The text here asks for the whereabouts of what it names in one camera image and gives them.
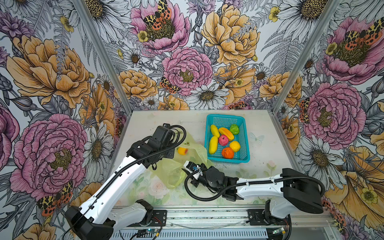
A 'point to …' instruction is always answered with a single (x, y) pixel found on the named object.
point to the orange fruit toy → (228, 153)
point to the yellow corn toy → (215, 130)
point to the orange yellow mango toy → (226, 132)
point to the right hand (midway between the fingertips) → (186, 169)
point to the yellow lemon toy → (235, 146)
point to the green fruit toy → (234, 129)
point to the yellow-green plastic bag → (169, 173)
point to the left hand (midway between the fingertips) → (166, 152)
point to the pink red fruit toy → (223, 140)
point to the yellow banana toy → (213, 145)
